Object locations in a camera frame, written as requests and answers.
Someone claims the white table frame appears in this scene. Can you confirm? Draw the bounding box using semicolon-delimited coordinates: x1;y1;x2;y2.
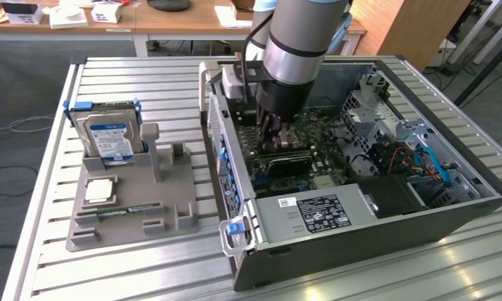
444;0;502;89

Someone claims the black camera cable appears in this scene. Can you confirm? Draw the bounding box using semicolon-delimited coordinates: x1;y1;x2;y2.
242;12;273;104

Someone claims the white floor device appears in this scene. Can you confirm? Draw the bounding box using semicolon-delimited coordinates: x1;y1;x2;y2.
428;38;457;68

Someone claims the grey case handle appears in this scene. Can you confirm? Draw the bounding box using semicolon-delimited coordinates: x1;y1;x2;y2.
218;219;254;256

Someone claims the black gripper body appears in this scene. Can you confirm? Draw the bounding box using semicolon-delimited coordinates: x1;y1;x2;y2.
254;80;315;122

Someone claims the light blue disk wire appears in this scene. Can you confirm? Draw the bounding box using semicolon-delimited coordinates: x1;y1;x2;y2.
413;145;460;191

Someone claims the white paper stack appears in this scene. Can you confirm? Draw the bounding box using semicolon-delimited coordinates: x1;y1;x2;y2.
213;5;254;30

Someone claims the white floor cable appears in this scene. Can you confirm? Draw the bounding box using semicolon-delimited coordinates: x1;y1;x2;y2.
0;114;55;132

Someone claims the orange red wire bundle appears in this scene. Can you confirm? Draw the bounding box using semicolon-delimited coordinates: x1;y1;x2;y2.
391;146;437;181

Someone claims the black open PC case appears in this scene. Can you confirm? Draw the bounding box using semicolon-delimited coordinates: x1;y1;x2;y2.
198;55;502;292

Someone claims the clean silver CPU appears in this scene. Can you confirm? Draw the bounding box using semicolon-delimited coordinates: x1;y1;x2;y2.
83;180;113;203

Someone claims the white box with black lid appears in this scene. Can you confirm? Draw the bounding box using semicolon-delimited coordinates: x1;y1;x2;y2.
3;2;43;25

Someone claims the wooden desk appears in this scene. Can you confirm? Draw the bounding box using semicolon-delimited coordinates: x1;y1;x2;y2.
135;0;368;59
0;0;137;43

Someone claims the grey power supply unit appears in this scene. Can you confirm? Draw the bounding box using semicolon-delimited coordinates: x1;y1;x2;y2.
246;183;380;245

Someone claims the flat white box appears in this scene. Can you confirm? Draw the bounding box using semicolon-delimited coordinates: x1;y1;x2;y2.
47;4;87;30

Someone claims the green motherboard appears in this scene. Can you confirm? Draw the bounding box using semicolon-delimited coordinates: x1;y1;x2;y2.
229;106;355;199

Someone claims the black round monitor base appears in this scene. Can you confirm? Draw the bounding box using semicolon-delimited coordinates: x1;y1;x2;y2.
146;0;192;13

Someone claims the white box with dark print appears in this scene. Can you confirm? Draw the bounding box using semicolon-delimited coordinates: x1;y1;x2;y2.
90;3;121;24

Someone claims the silver disk bay cage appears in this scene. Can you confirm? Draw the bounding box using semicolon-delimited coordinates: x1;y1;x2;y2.
341;70;484;204

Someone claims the brown cardboard box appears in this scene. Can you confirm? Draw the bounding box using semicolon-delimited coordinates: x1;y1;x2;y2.
229;0;256;13

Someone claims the grey plastic parts rack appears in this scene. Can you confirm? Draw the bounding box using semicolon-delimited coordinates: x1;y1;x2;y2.
65;122;200;253

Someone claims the blue case release tab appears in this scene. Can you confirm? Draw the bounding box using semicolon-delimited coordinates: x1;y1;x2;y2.
224;221;245;236

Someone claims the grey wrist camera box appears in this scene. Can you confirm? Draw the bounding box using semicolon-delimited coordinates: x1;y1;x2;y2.
220;64;262;103

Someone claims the hard disk with blue label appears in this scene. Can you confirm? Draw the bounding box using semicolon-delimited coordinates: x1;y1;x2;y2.
74;112;145;162

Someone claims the wooden cabinet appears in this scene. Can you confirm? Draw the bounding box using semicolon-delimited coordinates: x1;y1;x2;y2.
351;0;472;72

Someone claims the blue plastic disk carrier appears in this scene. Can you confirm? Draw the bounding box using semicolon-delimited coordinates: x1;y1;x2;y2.
61;98;142;128

